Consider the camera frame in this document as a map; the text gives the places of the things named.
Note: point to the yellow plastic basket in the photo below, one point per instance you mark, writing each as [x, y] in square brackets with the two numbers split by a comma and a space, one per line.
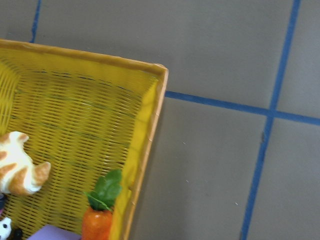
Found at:
[85, 113]

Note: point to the orange toy carrot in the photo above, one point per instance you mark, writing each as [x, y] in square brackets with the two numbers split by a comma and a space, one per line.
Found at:
[98, 218]

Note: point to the toy croissant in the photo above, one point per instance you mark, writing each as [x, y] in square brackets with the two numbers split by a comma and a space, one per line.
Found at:
[18, 174]

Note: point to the purple foam block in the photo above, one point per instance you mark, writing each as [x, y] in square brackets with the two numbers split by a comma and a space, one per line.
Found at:
[50, 232]

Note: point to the toy panda figure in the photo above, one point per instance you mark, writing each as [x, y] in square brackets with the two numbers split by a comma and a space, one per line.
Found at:
[6, 231]

